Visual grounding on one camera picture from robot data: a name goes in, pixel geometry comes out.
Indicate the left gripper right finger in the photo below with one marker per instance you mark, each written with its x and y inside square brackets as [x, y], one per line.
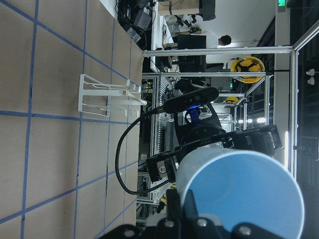
[190, 213]

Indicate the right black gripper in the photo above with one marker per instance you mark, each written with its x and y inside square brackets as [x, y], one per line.
[196, 133]

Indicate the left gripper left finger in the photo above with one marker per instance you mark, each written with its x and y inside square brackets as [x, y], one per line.
[174, 212]

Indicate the light blue cup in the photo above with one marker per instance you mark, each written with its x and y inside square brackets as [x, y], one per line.
[240, 186]

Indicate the yellow hard hat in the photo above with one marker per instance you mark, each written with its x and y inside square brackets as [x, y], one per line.
[248, 64]

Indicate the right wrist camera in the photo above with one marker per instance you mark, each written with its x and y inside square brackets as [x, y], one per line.
[191, 100]

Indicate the white wire cup rack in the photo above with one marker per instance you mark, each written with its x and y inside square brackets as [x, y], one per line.
[101, 99]

